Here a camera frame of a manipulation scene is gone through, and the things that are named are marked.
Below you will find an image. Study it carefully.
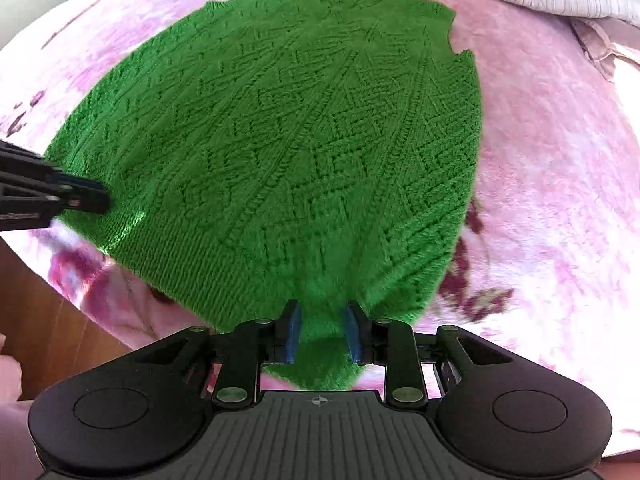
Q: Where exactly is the green knitted sweater vest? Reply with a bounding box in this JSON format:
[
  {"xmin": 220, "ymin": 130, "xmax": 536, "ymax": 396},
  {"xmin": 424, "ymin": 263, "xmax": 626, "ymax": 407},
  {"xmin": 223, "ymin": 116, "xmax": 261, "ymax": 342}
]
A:
[{"xmin": 43, "ymin": 0, "xmax": 485, "ymax": 392}]

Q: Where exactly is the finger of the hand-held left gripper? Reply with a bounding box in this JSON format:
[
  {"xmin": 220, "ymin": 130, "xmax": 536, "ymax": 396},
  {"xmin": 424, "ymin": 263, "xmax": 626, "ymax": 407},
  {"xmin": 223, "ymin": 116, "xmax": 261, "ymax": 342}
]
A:
[
  {"xmin": 0, "ymin": 176, "xmax": 111, "ymax": 233},
  {"xmin": 0, "ymin": 140, "xmax": 65, "ymax": 187}
]

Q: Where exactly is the person's pink trouser leg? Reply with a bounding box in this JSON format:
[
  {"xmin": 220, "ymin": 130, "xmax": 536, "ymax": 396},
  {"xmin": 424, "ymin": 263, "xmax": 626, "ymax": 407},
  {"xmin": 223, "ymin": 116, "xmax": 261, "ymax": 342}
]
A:
[{"xmin": 0, "ymin": 332, "xmax": 43, "ymax": 480}]

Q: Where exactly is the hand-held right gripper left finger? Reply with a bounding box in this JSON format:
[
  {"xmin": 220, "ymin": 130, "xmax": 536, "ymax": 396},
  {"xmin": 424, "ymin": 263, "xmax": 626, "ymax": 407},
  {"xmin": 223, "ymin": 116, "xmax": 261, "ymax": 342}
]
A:
[{"xmin": 131, "ymin": 300, "xmax": 303, "ymax": 409}]

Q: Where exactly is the pink floral fleece blanket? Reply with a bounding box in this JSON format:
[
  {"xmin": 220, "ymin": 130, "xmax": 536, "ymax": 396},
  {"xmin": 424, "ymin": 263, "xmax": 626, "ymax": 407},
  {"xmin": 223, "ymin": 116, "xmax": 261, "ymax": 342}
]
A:
[{"xmin": 0, "ymin": 0, "xmax": 640, "ymax": 463}]

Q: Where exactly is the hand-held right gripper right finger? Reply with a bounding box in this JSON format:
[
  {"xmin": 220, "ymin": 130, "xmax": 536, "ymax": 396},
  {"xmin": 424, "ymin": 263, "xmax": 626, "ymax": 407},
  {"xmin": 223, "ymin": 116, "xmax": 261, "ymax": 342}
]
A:
[{"xmin": 344, "ymin": 300, "xmax": 517, "ymax": 407}]

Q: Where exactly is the pale pink quilt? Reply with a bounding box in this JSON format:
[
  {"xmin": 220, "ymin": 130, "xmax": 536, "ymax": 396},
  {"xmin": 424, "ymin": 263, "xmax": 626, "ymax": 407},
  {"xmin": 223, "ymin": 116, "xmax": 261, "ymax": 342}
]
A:
[{"xmin": 570, "ymin": 16, "xmax": 640, "ymax": 83}]

